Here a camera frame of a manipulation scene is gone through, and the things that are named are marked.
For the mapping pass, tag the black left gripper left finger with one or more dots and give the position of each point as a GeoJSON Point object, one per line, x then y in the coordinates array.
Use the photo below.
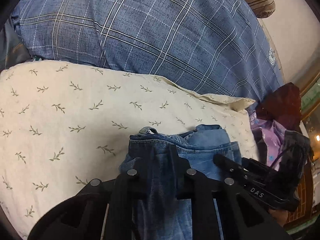
{"type": "Point", "coordinates": [105, 209]}

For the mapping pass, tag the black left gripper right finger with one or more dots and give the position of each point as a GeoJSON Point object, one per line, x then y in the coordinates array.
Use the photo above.
{"type": "Point", "coordinates": [221, 209]}

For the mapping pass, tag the light blue denim jeans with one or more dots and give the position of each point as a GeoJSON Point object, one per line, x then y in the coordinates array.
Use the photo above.
{"type": "Point", "coordinates": [161, 215]}

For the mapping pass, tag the right hand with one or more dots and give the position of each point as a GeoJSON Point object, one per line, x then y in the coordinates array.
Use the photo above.
{"type": "Point", "coordinates": [280, 216]}

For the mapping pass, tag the purple pink shirt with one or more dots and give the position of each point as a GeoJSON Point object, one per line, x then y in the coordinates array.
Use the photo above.
{"type": "Point", "coordinates": [269, 137]}

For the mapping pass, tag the dark red headboard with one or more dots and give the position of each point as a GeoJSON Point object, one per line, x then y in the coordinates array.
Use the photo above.
{"type": "Point", "coordinates": [282, 106]}

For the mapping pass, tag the cream leaf print bedsheet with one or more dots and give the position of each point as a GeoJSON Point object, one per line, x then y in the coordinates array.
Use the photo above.
{"type": "Point", "coordinates": [63, 124]}

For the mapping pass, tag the blue plaid quilt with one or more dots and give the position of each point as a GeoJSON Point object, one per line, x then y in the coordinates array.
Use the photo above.
{"type": "Point", "coordinates": [208, 46]}

